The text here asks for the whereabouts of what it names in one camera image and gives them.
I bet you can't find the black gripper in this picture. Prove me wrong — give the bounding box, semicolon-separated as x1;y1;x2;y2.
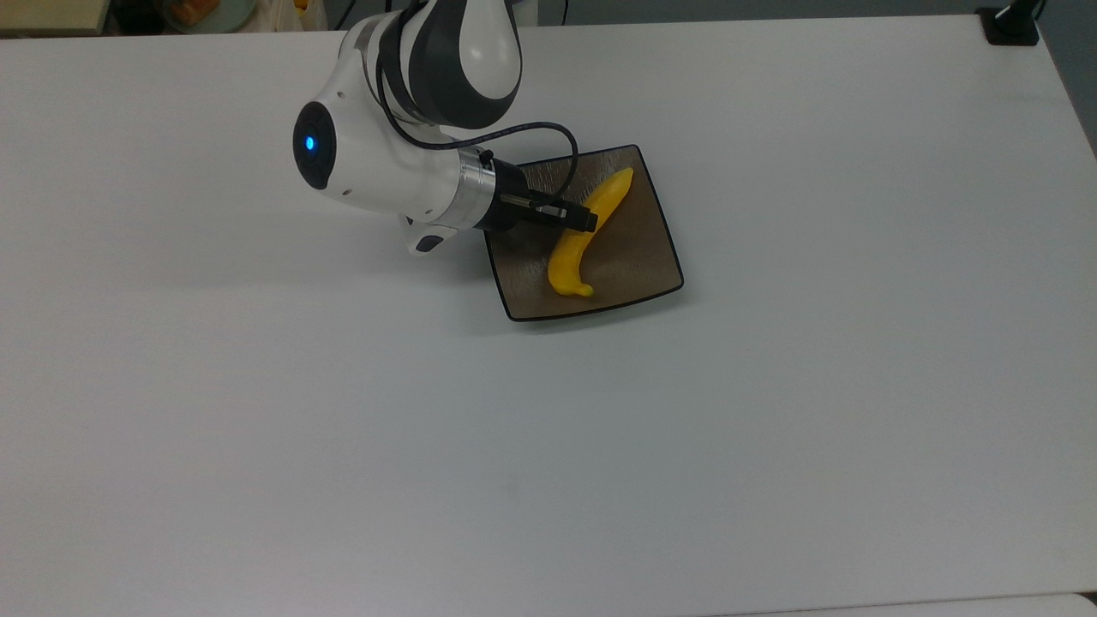
478;157;599;235

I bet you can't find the wooden board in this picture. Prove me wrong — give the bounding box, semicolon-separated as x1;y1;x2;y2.
0;0;112;37

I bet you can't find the yellow banana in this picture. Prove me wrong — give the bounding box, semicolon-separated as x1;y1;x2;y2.
548;167;635;299

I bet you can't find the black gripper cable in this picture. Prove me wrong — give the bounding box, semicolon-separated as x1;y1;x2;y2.
374;34;581;207

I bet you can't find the square brown ceramic plate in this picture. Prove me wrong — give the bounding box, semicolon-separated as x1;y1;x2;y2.
483;144;685;323

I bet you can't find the pale bowl with orange food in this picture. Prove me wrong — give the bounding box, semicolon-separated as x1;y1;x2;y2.
161;0;258;34

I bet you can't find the translucent plastic bag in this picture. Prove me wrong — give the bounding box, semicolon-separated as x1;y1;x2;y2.
255;0;330;33

